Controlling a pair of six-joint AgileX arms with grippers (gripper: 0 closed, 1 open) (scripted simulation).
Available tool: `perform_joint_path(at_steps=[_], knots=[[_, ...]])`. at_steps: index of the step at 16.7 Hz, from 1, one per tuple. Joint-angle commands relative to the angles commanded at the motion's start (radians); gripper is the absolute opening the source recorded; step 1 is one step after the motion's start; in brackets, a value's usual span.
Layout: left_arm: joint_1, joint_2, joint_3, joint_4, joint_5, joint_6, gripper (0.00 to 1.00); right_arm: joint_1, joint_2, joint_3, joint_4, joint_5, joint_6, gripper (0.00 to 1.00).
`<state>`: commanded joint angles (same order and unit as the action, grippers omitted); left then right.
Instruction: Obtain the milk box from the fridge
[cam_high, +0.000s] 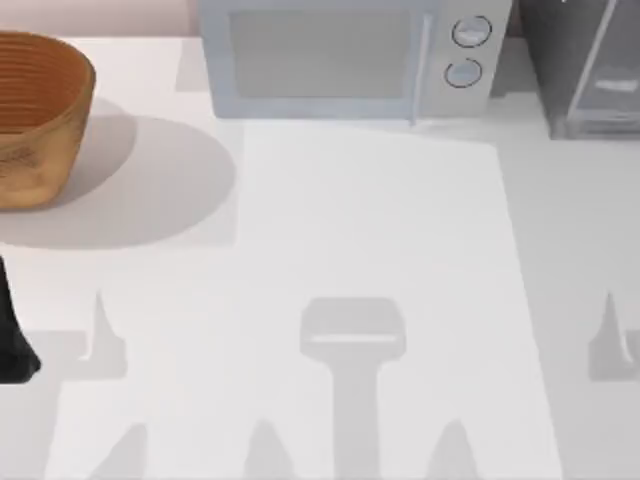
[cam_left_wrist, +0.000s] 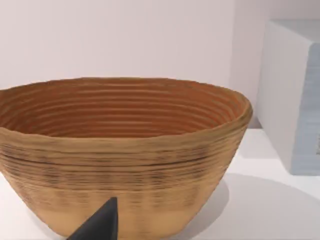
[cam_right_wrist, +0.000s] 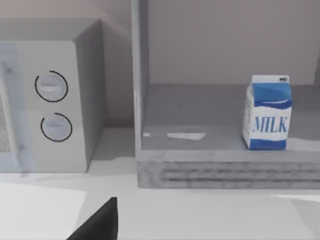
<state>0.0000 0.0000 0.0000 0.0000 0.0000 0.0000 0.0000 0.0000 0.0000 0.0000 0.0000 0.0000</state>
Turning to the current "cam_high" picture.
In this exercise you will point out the pale microwave oven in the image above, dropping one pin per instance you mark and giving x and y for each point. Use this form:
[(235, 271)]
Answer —
[(350, 105)]

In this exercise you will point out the microwave knob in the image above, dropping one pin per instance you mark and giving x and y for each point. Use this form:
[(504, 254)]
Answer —
[(471, 31), (463, 73)]

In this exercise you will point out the brown woven basket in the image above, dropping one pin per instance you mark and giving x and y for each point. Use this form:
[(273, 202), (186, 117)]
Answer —
[(60, 150)]

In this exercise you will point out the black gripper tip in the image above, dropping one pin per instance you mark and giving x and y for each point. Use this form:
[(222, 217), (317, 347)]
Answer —
[(12, 350)]

